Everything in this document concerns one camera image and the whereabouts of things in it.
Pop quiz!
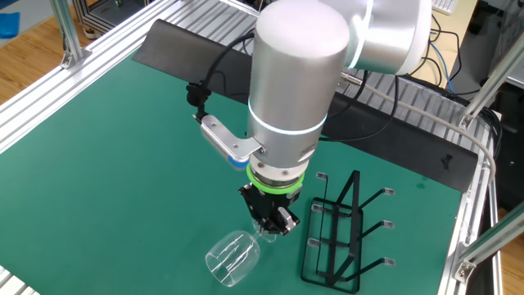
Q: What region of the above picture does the black camera cable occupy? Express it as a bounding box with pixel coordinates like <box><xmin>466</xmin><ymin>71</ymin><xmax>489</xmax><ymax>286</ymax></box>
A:
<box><xmin>186</xmin><ymin>32</ymin><xmax>255</xmax><ymax>120</ymax></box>

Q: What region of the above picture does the aluminium profile post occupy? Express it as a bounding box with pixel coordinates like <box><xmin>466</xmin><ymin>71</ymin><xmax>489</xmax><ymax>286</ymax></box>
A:
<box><xmin>48</xmin><ymin>0</ymin><xmax>93</xmax><ymax>70</ymax></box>
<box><xmin>452</xmin><ymin>212</ymin><xmax>524</xmax><ymax>284</ymax></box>
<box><xmin>458</xmin><ymin>31</ymin><xmax>524</xmax><ymax>130</ymax></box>

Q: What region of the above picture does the silver wrist camera blue lens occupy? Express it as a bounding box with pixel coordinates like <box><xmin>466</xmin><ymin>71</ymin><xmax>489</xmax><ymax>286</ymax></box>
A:
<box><xmin>192</xmin><ymin>114</ymin><xmax>265</xmax><ymax>171</ymax></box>

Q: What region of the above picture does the grey cable with metal plug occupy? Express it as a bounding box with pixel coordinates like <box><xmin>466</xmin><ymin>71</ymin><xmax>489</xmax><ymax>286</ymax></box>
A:
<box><xmin>339</xmin><ymin>70</ymin><xmax>498</xmax><ymax>186</ymax></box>

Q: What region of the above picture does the beige desk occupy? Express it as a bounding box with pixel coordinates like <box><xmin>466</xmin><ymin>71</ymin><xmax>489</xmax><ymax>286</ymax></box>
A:
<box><xmin>409</xmin><ymin>0</ymin><xmax>480</xmax><ymax>89</ymax></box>

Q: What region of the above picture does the black metal cup rack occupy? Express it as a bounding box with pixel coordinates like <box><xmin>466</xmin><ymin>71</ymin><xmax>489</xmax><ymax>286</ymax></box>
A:
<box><xmin>300</xmin><ymin>170</ymin><xmax>396</xmax><ymax>294</ymax></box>

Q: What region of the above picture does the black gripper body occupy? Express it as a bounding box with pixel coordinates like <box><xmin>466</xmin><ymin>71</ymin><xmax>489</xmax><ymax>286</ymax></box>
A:
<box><xmin>247</xmin><ymin>184</ymin><xmax>303</xmax><ymax>222</ymax></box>

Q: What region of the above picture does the black white striped frame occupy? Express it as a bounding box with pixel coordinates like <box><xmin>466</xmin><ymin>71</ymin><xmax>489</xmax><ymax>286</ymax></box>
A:
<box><xmin>73</xmin><ymin>0</ymin><xmax>156</xmax><ymax>39</ymax></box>

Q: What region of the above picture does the aluminium profile table rail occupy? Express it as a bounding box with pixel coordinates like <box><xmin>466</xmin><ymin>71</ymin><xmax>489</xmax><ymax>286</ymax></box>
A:
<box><xmin>437</xmin><ymin>110</ymin><xmax>503</xmax><ymax>295</ymax></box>
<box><xmin>0</xmin><ymin>0</ymin><xmax>193</xmax><ymax>155</ymax></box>

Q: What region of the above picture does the thick black gripper cable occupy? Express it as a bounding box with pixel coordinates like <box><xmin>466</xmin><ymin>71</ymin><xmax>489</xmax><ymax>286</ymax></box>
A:
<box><xmin>318</xmin><ymin>71</ymin><xmax>400</xmax><ymax>143</ymax></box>

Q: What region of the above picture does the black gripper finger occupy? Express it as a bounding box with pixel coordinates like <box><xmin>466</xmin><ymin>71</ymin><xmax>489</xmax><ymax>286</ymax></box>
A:
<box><xmin>264</xmin><ymin>206</ymin><xmax>301</xmax><ymax>237</ymax></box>
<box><xmin>238</xmin><ymin>184</ymin><xmax>271</xmax><ymax>233</ymax></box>

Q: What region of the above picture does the green table mat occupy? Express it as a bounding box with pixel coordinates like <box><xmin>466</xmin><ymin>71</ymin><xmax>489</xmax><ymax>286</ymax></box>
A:
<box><xmin>0</xmin><ymin>52</ymin><xmax>463</xmax><ymax>295</ymax></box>

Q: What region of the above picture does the white keyboard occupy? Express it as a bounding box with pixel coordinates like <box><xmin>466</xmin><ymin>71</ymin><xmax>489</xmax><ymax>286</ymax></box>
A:
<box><xmin>431</xmin><ymin>0</ymin><xmax>459</xmax><ymax>16</ymax></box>

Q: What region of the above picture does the clear wine glass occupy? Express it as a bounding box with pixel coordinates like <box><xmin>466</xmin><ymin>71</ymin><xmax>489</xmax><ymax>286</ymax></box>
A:
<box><xmin>204</xmin><ymin>223</ymin><xmax>278</xmax><ymax>288</ymax></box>

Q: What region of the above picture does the blue cable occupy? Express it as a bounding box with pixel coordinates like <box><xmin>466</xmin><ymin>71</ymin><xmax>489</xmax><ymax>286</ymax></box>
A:
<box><xmin>428</xmin><ymin>40</ymin><xmax>455</xmax><ymax>93</ymax></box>

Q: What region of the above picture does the black desk cable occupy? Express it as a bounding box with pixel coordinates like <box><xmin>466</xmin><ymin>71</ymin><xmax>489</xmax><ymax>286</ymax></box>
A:
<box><xmin>409</xmin><ymin>14</ymin><xmax>463</xmax><ymax>83</ymax></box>

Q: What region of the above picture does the green flange ring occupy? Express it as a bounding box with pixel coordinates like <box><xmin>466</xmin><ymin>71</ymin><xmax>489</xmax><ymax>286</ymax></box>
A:
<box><xmin>245</xmin><ymin>163</ymin><xmax>306</xmax><ymax>196</ymax></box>

